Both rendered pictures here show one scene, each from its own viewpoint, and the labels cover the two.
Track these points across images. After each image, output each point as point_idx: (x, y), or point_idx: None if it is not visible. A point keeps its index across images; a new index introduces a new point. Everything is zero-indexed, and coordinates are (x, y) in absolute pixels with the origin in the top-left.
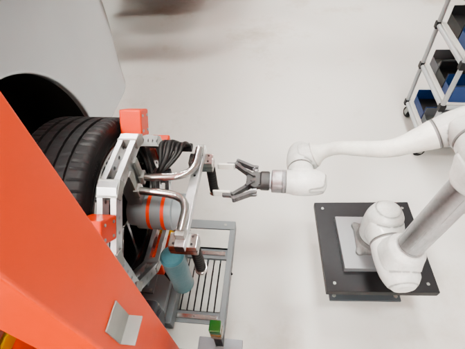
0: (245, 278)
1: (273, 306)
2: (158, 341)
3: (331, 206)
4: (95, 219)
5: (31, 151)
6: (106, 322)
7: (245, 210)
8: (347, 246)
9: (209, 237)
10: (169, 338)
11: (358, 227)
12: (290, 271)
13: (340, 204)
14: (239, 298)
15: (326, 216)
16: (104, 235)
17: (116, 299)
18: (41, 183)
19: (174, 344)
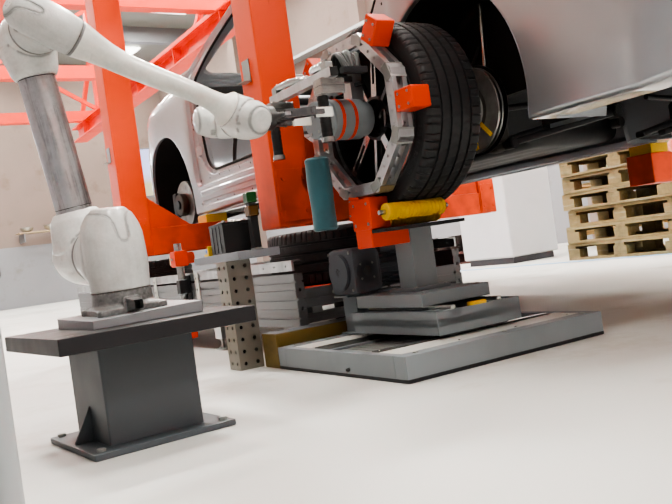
0: (326, 382)
1: (260, 389)
2: (263, 151)
3: (217, 310)
4: (313, 59)
5: None
6: (243, 60)
7: (423, 392)
8: None
9: (420, 346)
10: (272, 180)
11: (152, 297)
12: (263, 401)
13: (203, 313)
14: (313, 378)
15: (220, 308)
16: (306, 70)
17: (249, 60)
18: None
19: (275, 200)
